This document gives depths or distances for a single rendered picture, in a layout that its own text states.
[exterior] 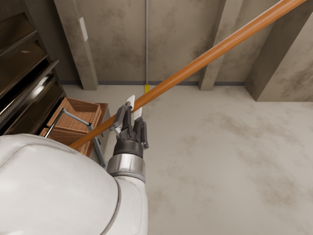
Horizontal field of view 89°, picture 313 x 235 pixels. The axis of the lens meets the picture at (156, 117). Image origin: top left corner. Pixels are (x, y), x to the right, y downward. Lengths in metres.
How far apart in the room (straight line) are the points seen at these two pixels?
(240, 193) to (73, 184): 2.65
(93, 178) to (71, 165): 0.04
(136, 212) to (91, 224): 0.09
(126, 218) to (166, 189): 2.20
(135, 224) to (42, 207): 0.15
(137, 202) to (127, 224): 0.04
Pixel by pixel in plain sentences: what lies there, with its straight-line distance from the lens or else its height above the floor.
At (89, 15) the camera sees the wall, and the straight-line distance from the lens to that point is 3.74.
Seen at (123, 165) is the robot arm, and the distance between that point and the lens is 0.35.
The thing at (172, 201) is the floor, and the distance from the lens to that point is 2.44.
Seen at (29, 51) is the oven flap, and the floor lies 1.57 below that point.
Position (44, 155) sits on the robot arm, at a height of 2.16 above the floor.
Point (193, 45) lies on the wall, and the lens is 3.89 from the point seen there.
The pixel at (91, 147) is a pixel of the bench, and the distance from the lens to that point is 2.22.
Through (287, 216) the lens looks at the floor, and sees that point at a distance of 3.00.
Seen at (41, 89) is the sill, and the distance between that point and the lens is 2.31.
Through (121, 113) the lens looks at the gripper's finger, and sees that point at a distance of 0.45.
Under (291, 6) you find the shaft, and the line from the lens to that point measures 0.49.
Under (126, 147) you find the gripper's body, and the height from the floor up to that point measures 2.00.
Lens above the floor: 2.31
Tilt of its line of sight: 45 degrees down
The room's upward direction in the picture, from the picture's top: 4 degrees clockwise
